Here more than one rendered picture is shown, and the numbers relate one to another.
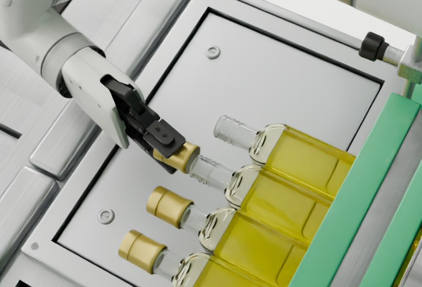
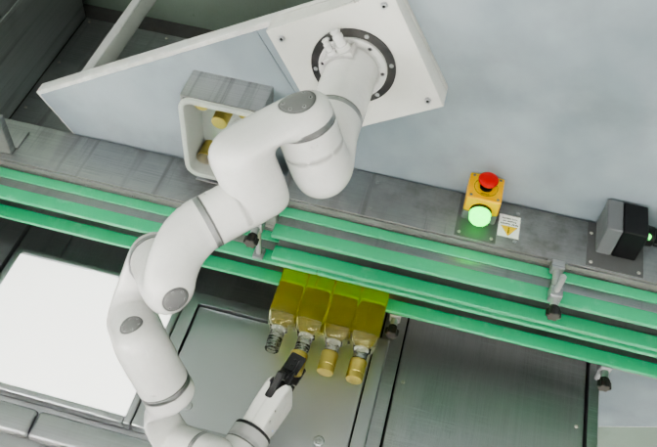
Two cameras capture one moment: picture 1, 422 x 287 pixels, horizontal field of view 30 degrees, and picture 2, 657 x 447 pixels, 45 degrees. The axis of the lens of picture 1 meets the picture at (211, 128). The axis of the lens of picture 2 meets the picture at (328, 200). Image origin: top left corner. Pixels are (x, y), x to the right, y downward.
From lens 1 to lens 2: 1.18 m
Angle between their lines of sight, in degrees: 57
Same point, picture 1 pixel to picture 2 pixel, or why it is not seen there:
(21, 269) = not seen: outside the picture
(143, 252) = (359, 364)
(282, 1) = not seen: hidden behind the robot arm
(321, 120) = (229, 333)
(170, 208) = (331, 357)
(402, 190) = (321, 226)
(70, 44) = (242, 429)
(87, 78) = (270, 405)
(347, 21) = not seen: hidden behind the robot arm
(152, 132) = (294, 367)
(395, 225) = (338, 226)
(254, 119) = (235, 370)
